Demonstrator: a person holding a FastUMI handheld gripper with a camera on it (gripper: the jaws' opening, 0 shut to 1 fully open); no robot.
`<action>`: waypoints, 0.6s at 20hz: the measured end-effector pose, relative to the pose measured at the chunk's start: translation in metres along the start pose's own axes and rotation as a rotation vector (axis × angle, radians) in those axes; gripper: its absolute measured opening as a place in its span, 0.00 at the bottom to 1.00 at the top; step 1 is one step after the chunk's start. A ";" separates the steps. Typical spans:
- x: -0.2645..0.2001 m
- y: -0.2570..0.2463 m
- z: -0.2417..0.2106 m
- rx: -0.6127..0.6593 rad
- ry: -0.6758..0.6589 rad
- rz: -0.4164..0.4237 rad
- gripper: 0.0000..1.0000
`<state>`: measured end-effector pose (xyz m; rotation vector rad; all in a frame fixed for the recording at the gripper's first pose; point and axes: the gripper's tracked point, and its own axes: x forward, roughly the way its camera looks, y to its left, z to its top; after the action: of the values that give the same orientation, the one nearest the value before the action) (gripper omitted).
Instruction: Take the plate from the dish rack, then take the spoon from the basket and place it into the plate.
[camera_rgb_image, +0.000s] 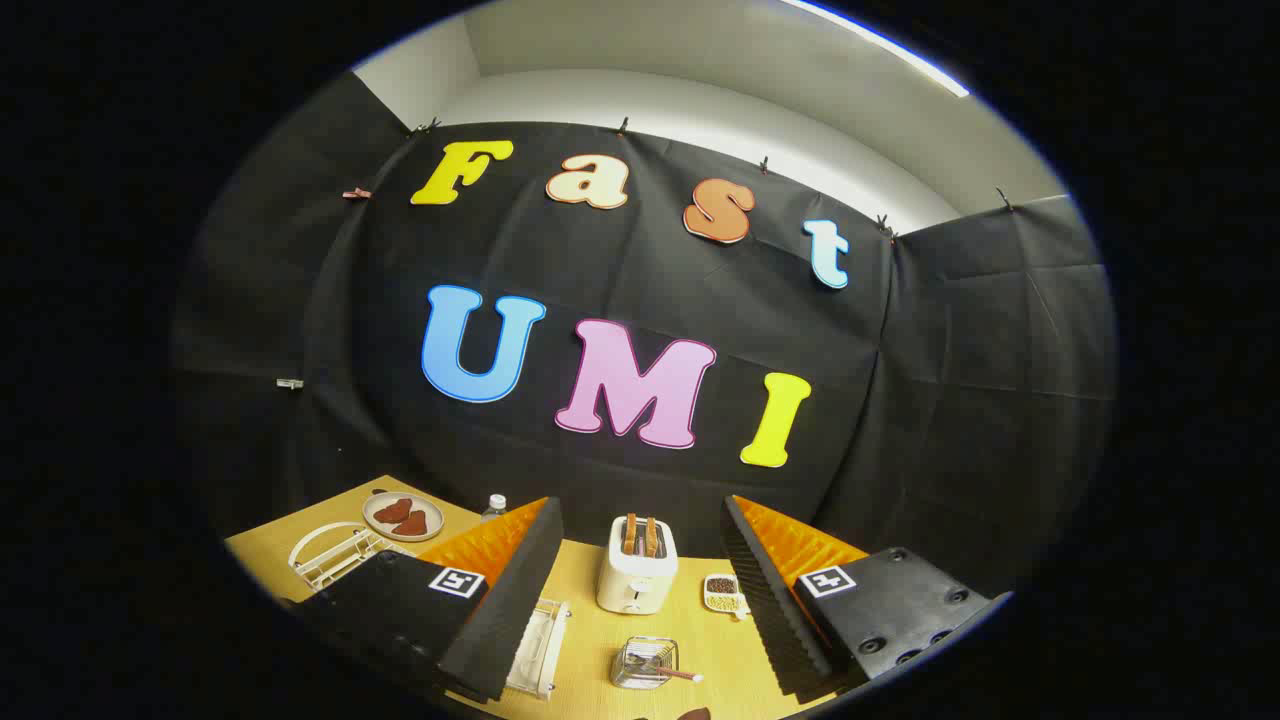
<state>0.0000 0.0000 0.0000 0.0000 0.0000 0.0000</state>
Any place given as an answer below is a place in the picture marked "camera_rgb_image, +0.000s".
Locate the green label drink bottle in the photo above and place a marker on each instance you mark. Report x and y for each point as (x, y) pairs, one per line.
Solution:
(495, 508)

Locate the red meat slice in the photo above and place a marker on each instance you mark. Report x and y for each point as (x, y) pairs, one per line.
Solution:
(395, 511)
(412, 525)

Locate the dark red beans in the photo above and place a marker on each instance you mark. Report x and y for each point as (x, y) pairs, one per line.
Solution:
(722, 585)

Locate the white divided dish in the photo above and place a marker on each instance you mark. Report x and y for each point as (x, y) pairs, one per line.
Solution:
(722, 594)

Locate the yellow soybeans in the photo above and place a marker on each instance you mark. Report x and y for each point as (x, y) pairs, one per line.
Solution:
(724, 603)

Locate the white toaster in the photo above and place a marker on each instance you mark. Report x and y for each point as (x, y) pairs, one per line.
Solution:
(636, 585)

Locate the black backdrop cloth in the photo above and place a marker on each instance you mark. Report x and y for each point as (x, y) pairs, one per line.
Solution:
(640, 450)

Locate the toasted bread slice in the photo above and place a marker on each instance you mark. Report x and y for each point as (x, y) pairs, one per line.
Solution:
(651, 538)
(631, 535)

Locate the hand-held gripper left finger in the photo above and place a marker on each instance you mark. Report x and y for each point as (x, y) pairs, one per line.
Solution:
(510, 600)

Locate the small beige plate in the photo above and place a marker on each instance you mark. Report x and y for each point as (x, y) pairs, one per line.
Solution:
(375, 518)

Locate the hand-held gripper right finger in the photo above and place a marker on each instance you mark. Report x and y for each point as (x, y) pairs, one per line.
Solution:
(765, 600)

